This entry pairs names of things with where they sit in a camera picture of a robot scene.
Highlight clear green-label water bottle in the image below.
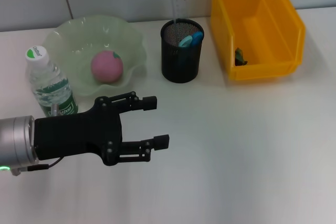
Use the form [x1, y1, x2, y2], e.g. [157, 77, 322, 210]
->
[25, 46, 79, 118]

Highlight black mesh pen holder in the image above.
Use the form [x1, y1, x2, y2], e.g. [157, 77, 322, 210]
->
[160, 18, 205, 84]

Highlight yellow plastic bin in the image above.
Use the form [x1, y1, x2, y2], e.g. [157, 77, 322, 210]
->
[209, 0, 307, 81]

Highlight clear plastic ruler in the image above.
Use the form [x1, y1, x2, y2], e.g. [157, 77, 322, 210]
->
[172, 0, 187, 23]

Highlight pale green wavy fruit bowl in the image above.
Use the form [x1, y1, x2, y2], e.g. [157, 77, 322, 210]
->
[41, 15, 147, 99]

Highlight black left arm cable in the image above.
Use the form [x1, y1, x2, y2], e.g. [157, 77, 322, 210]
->
[26, 156, 65, 172]

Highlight blue teal scissors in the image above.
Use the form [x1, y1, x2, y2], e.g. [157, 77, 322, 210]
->
[178, 31, 204, 49]

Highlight green plastic wrapper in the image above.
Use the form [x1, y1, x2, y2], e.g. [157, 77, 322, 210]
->
[234, 47, 249, 67]

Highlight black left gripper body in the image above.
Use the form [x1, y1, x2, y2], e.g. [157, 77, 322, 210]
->
[34, 97, 123, 167]

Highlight pink toy peach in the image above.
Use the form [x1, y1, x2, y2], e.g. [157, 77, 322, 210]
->
[91, 50, 124, 83]

